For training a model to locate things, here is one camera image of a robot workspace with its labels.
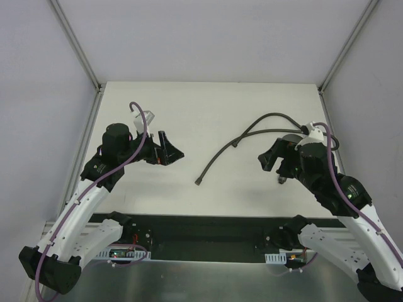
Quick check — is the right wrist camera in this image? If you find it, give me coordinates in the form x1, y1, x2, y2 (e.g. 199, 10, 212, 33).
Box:
295, 122, 324, 150

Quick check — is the right white cable duct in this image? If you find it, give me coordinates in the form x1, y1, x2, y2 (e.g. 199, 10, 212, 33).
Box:
264, 252, 307, 265

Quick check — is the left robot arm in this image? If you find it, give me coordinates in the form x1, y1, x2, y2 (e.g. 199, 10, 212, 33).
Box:
18, 123, 184, 294

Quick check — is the dark grey flexible hose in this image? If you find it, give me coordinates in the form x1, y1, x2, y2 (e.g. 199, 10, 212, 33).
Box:
195, 113, 341, 186

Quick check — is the white cable duct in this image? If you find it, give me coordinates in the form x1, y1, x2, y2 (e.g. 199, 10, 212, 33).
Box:
264, 252, 307, 265
93, 248, 151, 261

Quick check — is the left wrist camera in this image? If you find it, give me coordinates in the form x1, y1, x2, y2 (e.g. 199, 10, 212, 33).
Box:
132, 110, 155, 133

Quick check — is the right aluminium frame post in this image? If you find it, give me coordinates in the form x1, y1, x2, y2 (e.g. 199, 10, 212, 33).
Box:
318, 0, 381, 96

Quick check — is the left aluminium frame post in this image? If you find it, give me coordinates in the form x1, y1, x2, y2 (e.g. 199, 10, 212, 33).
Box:
47, 0, 105, 92

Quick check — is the aluminium frame post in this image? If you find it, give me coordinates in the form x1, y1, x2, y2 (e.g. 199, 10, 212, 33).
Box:
47, 0, 105, 92
318, 0, 381, 96

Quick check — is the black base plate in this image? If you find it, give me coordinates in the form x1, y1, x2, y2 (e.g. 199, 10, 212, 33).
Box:
91, 212, 347, 261

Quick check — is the grey shower head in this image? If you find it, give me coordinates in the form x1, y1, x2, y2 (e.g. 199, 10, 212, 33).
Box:
276, 133, 304, 185

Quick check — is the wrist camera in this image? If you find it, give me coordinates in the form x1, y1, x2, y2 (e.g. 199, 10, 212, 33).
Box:
132, 110, 155, 133
295, 122, 324, 150

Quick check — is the left white cable duct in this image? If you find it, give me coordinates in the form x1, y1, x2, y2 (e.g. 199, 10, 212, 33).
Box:
93, 248, 151, 261

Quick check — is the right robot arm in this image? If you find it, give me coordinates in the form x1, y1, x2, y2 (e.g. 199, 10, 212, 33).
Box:
258, 135, 402, 301

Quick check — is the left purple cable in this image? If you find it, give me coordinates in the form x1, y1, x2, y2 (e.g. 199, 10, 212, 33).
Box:
33, 101, 152, 302

